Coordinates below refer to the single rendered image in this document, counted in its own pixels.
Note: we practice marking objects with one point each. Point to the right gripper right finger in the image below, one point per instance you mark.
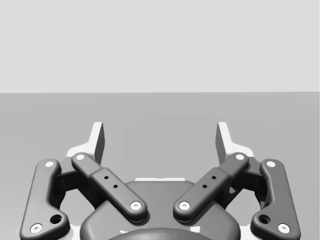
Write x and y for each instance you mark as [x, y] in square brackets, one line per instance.
[207, 185]

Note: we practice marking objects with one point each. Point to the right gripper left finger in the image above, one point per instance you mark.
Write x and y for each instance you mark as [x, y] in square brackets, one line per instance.
[112, 185]

